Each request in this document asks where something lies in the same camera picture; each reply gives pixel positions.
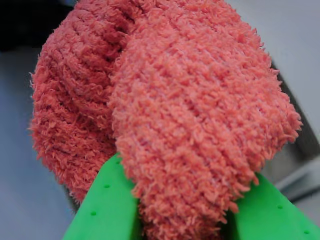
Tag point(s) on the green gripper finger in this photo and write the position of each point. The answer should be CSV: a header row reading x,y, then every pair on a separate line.
x,y
275,217
107,207

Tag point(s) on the orange fuzzy sock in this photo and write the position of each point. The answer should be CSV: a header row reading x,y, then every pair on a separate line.
x,y
175,105

